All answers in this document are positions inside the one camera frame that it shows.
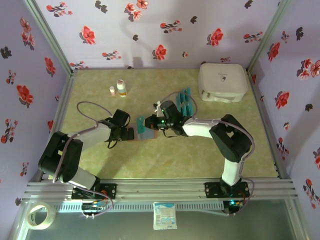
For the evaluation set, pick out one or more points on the brown card holder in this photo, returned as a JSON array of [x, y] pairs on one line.
[[150, 135]]

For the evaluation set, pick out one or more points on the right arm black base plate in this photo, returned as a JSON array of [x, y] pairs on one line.
[[212, 190]]

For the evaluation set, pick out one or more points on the white blue-printed packet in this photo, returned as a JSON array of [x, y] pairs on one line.
[[165, 216]]

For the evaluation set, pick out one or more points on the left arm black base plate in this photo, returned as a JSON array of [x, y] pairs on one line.
[[110, 190]]

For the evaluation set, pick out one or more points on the large white pill bottle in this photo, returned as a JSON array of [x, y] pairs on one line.
[[121, 87]]

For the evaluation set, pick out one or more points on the small white pill bottle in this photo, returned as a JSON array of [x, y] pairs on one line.
[[112, 90]]

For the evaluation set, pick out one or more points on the white zip case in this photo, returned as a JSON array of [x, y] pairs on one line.
[[220, 80]]

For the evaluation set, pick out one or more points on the aluminium front rail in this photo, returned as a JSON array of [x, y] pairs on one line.
[[160, 190]]

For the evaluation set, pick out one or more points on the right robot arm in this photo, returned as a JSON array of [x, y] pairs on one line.
[[232, 142]]

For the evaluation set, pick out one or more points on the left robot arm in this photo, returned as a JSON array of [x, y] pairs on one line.
[[60, 155]]

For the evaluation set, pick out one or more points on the aluminium side rail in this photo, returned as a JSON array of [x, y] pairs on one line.
[[63, 100], [265, 120]]

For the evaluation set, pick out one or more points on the aluminium frame post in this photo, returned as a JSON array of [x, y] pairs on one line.
[[270, 32], [47, 35]]

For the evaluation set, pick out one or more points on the clear tape roll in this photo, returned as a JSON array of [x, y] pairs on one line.
[[53, 215]]

